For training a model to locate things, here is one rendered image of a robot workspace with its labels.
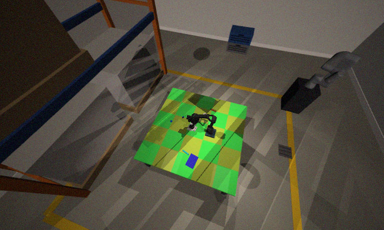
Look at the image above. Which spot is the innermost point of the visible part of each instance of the blue flat rectangular plate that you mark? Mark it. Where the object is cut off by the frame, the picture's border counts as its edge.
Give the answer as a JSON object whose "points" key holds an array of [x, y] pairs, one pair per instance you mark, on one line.
{"points": [[191, 160]]}

